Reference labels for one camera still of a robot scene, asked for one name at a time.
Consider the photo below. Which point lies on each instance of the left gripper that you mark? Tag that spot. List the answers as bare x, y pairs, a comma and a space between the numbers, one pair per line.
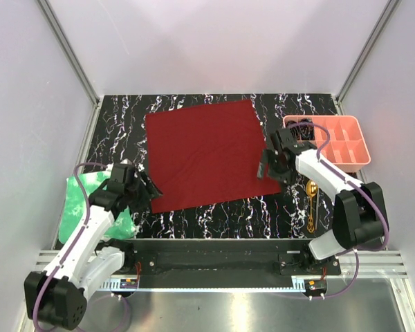
150, 191

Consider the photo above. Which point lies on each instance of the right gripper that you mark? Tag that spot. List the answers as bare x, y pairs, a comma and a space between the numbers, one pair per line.
268, 157

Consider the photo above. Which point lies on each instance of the red cloth napkin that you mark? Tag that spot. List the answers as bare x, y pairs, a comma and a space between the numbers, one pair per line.
205, 155

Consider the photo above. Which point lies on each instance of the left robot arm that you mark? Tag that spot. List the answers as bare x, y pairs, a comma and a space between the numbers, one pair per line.
57, 297

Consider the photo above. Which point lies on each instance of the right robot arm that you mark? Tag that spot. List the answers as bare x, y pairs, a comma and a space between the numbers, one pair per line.
359, 214

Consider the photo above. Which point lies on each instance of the gold spoon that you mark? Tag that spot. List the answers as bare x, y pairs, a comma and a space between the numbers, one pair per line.
311, 191

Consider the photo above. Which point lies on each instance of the pink compartment tray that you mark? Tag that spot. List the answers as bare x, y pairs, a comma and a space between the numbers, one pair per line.
347, 148

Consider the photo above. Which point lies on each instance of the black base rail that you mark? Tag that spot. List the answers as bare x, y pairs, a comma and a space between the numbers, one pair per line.
273, 265

